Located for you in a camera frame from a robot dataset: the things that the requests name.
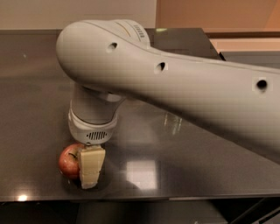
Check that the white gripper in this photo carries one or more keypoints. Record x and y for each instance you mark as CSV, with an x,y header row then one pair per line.
x,y
91,132

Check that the red apple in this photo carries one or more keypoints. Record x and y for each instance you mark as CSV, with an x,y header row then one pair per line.
x,y
68,161

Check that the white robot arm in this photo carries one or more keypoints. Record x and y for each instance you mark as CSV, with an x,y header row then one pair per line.
x,y
111,60

